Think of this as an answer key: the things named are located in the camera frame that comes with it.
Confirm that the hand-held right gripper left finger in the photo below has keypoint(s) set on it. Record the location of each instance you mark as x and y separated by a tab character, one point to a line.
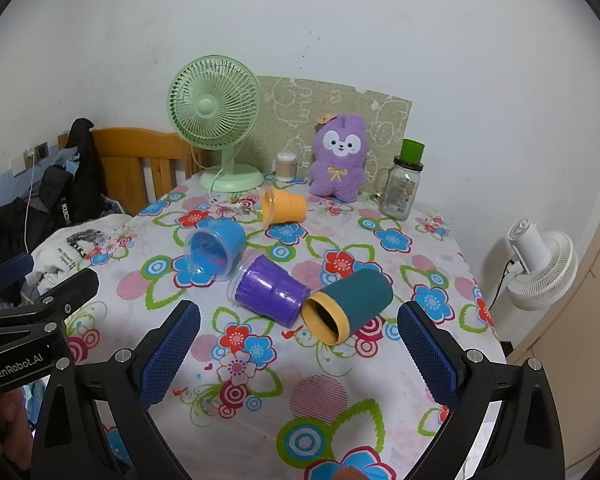
170	355

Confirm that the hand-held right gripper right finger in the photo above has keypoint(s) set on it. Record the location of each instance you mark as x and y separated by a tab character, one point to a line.
427	355

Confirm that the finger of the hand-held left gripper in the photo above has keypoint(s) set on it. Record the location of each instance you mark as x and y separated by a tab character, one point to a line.
77	287
10	266

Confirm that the teal cup with yellow rim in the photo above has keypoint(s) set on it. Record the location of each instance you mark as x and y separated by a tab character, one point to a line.
365	292

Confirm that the purple cup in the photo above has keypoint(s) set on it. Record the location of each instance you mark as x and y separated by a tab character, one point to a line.
275	290

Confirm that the blue cup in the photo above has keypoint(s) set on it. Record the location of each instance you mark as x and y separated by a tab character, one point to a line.
225	240

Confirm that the orange cup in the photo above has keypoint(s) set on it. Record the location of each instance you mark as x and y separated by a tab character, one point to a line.
287	206

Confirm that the person's left hand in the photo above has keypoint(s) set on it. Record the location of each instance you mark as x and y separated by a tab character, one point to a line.
2	430

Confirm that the person's right hand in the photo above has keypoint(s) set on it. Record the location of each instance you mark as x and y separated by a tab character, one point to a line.
351	474

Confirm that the white printed shirt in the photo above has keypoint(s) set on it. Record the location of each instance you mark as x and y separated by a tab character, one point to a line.
70	250

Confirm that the black clothing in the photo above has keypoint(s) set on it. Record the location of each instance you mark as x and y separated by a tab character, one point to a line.
10	220

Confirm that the floral tablecloth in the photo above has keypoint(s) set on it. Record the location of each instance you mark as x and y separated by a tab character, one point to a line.
330	400

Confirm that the black bag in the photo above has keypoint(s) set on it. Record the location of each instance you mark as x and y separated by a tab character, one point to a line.
80	160

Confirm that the white floor fan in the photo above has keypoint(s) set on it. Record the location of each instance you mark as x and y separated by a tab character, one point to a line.
545	270

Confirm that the beige wooden cabinet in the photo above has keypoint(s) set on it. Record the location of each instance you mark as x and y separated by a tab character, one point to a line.
580	350

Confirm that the glass bottle with green lid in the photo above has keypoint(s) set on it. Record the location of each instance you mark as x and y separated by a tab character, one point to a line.
400	192

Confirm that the purple plush toy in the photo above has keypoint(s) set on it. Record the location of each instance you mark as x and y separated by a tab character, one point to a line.
336	175

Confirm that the cotton swab container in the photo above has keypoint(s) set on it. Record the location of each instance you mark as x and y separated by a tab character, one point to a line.
286	167

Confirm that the green desk fan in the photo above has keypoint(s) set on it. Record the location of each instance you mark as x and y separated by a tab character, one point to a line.
207	107

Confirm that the green elephant print board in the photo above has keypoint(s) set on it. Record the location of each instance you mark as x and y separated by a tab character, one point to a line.
290	110

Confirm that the wall socket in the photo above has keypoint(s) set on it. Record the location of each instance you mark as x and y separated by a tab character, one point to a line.
30	157

